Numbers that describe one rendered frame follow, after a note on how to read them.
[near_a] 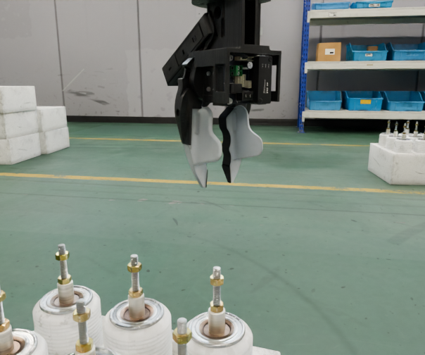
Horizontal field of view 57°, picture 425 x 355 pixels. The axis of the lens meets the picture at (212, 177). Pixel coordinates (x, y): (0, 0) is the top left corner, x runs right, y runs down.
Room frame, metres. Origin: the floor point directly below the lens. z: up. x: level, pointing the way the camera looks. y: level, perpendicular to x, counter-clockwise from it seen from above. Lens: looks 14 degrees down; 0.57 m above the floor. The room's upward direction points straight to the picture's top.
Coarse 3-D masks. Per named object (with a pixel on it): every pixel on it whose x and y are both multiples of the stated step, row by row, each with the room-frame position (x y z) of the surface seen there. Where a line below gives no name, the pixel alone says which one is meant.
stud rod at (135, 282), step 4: (132, 256) 0.49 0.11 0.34; (136, 256) 0.49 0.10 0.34; (132, 260) 0.49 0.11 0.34; (136, 260) 0.49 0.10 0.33; (132, 264) 0.49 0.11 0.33; (136, 264) 0.49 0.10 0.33; (132, 276) 0.49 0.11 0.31; (136, 276) 0.49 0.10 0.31; (132, 280) 0.49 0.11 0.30; (136, 280) 0.49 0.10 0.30; (132, 284) 0.49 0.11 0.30; (136, 284) 0.49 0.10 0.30; (132, 288) 0.49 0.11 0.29; (136, 288) 0.49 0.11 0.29
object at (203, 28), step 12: (204, 24) 0.44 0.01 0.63; (192, 36) 0.46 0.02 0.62; (204, 36) 0.44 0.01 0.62; (180, 48) 0.48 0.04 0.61; (192, 48) 0.46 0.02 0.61; (168, 60) 0.50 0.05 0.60; (180, 60) 0.48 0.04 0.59; (168, 72) 0.50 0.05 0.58; (180, 72) 0.48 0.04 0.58; (168, 84) 0.50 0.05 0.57
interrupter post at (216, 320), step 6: (210, 312) 0.45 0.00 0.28; (222, 312) 0.45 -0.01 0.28; (210, 318) 0.45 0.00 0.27; (216, 318) 0.44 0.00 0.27; (222, 318) 0.45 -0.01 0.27; (210, 324) 0.45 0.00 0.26; (216, 324) 0.44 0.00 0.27; (222, 324) 0.45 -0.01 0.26; (210, 330) 0.45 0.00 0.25; (216, 330) 0.44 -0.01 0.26; (222, 330) 0.45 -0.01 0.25
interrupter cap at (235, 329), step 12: (192, 324) 0.46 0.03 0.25; (204, 324) 0.46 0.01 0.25; (228, 324) 0.46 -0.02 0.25; (240, 324) 0.46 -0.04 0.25; (192, 336) 0.44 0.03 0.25; (204, 336) 0.44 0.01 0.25; (216, 336) 0.44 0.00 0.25; (228, 336) 0.44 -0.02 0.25; (240, 336) 0.44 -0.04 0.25; (216, 348) 0.42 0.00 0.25
